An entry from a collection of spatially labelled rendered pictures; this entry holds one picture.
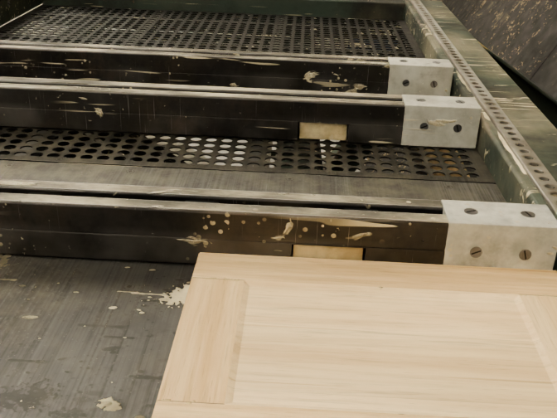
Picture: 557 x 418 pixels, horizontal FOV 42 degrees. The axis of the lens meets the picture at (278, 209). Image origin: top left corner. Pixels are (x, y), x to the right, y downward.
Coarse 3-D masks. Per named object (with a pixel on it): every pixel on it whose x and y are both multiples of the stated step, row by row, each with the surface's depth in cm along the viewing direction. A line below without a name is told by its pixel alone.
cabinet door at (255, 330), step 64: (256, 256) 83; (192, 320) 71; (256, 320) 72; (320, 320) 73; (384, 320) 73; (448, 320) 74; (512, 320) 74; (192, 384) 63; (256, 384) 64; (320, 384) 64; (384, 384) 64; (448, 384) 65; (512, 384) 65
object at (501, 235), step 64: (0, 192) 84; (64, 192) 86; (128, 192) 85; (192, 192) 86; (256, 192) 86; (64, 256) 85; (128, 256) 85; (192, 256) 84; (384, 256) 83; (448, 256) 83; (512, 256) 82
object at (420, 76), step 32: (0, 64) 146; (32, 64) 146; (64, 64) 146; (96, 64) 145; (128, 64) 145; (160, 64) 145; (192, 64) 144; (224, 64) 144; (256, 64) 144; (288, 64) 144; (320, 64) 143; (352, 64) 143; (384, 64) 143; (416, 64) 143; (448, 64) 144
